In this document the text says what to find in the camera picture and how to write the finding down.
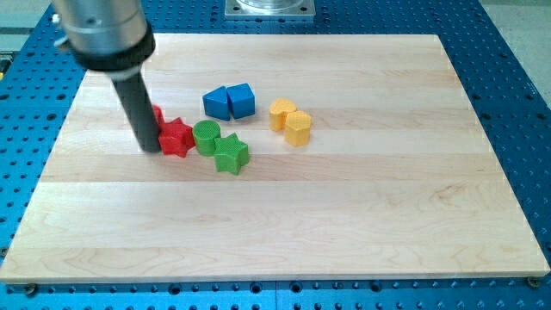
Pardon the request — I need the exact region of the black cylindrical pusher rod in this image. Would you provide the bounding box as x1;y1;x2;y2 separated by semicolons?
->
112;73;161;153

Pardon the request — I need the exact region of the red star block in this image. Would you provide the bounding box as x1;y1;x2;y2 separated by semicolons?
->
158;117;195;158

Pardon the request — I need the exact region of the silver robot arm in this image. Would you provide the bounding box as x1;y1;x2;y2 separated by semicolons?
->
52;0;161;153

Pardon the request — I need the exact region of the green star block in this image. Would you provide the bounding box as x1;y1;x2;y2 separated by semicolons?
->
214;133;250;175

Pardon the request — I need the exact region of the red block behind rod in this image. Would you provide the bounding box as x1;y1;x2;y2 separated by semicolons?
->
152;104;165;128

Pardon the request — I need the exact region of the green cylinder block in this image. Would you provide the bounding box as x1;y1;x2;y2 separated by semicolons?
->
192;120;220;157

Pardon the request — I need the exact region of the blue triangle block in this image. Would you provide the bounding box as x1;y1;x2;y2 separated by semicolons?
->
202;86;231;121

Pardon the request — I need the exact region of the blue perforated table plate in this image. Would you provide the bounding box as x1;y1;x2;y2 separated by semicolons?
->
1;1;550;309

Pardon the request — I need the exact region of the blue cube block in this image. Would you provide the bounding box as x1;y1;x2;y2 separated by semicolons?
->
226;84;256;119

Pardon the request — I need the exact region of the yellow heart block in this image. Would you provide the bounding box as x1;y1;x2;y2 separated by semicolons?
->
269;98;297;132

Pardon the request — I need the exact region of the yellow hexagon block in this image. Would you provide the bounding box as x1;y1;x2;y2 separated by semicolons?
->
284;111;312;146

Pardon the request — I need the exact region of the light wooden board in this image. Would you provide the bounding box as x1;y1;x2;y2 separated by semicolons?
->
1;34;549;283

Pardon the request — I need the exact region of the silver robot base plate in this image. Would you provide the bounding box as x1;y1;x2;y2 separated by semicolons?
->
225;0;316;19

